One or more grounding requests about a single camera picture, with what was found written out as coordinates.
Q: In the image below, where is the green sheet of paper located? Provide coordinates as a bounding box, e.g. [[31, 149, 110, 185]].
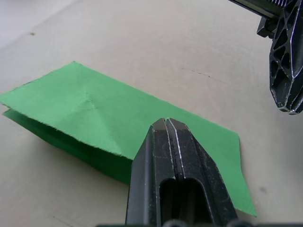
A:
[[0, 61, 258, 218]]

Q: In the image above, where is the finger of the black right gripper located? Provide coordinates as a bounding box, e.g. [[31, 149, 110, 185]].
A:
[[268, 0, 303, 115]]

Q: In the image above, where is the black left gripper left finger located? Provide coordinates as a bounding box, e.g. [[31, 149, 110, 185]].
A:
[[125, 117, 178, 225]]

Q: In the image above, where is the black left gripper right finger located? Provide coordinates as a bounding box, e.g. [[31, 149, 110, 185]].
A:
[[165, 117, 239, 225]]

